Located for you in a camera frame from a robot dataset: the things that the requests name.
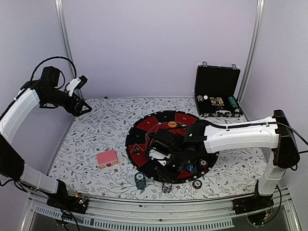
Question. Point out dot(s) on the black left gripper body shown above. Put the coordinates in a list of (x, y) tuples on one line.
[(69, 106)]

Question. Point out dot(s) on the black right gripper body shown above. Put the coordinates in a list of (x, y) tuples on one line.
[(179, 162)]

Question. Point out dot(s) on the blue small blind button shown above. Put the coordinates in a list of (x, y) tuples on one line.
[(191, 168)]

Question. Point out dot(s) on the brown chip stack seat three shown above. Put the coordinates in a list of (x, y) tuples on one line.
[(203, 164)]

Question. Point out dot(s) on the orange big blind button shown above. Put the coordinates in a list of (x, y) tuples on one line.
[(172, 124)]

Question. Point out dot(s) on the brown 100 poker chip stack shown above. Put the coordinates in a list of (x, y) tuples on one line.
[(197, 184)]

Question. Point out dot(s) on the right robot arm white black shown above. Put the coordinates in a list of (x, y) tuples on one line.
[(273, 132)]

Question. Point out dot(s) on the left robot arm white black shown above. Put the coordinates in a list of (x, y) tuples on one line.
[(36, 94)]

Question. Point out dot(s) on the round red black poker mat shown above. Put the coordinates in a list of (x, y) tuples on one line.
[(138, 142)]

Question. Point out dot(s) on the green poker chip stack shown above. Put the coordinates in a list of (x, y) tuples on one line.
[(140, 181)]

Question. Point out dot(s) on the red playing card deck box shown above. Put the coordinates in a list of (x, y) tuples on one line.
[(107, 159)]

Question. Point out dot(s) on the black poker chip case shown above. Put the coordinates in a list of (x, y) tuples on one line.
[(214, 91)]

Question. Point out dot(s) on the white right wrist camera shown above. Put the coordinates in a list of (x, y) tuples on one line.
[(161, 158)]

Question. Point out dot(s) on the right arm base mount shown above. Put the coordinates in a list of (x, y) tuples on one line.
[(256, 207)]

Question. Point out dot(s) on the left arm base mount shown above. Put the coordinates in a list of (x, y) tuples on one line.
[(74, 203)]

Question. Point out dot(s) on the left aluminium frame post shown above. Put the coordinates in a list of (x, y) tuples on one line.
[(63, 28)]

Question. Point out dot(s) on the aluminium frame post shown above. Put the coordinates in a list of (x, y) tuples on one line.
[(252, 49), (63, 28)]

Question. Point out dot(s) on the right aluminium frame post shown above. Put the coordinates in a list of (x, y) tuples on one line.
[(252, 49)]

